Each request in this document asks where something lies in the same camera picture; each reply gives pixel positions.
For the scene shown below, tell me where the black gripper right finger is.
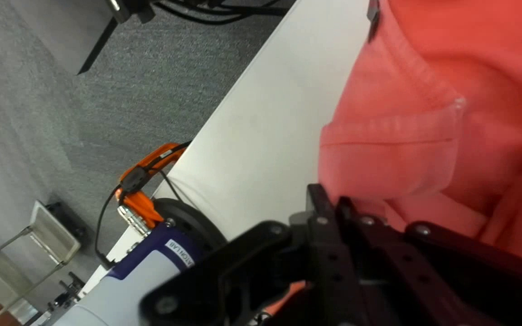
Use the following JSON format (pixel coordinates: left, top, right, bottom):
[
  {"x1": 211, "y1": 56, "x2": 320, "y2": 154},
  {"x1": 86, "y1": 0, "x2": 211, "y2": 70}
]
[{"x1": 338, "y1": 197, "x2": 522, "y2": 326}]

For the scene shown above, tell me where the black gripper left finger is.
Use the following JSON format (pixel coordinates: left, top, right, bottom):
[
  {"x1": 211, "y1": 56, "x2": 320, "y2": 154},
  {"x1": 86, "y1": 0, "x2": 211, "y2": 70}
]
[{"x1": 140, "y1": 183, "x2": 367, "y2": 326}]

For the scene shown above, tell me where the coral pink shirt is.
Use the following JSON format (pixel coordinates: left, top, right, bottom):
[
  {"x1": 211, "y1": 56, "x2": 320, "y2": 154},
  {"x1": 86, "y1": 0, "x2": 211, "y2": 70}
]
[{"x1": 318, "y1": 0, "x2": 522, "y2": 269}]

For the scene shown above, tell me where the orange table clamp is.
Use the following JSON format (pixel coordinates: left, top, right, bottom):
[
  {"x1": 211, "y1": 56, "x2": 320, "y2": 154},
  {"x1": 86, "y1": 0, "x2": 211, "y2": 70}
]
[{"x1": 115, "y1": 141, "x2": 193, "y2": 233}]

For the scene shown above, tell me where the black clamp cable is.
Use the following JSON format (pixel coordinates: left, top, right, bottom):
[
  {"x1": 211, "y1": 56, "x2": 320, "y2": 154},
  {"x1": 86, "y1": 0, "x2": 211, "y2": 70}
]
[{"x1": 93, "y1": 168, "x2": 182, "y2": 269}]

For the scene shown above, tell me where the metal frame chair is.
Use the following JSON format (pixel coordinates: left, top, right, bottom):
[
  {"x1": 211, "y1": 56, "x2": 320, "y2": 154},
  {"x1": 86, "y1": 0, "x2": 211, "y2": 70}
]
[{"x1": 0, "y1": 197, "x2": 86, "y2": 326}]

